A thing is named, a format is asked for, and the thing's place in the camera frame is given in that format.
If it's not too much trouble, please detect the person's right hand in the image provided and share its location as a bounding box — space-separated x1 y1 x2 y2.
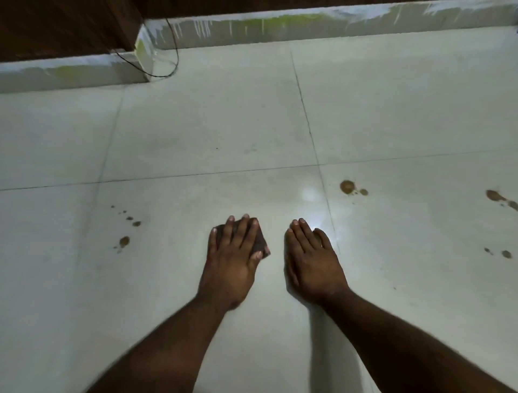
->
284 218 351 308

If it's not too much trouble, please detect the person's left hand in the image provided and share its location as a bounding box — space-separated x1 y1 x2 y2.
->
196 214 264 313

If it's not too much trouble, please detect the dark brown scrubbing sponge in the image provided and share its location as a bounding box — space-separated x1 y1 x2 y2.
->
214 218 271 260

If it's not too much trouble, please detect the person's right forearm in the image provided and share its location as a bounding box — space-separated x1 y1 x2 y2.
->
319 288 515 393

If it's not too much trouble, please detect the person's left forearm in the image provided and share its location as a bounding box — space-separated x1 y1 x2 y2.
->
87 296 234 393

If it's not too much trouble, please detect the dark brown wooden panel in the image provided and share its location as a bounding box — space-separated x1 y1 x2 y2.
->
0 0 458 64

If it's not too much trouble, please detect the black cable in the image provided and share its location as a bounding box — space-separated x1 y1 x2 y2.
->
109 18 180 80

